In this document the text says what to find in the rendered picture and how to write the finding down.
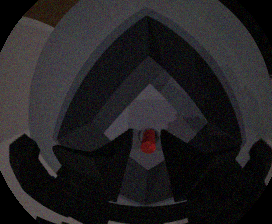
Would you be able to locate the dark red peg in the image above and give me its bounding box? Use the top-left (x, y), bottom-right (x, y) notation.
top-left (141, 129), bottom-right (156, 155)

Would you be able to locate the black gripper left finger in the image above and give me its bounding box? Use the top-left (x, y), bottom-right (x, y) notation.
top-left (52, 128), bottom-right (133, 202)

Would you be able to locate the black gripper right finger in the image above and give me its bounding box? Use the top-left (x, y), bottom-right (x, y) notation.
top-left (160, 129), bottom-right (241, 202)

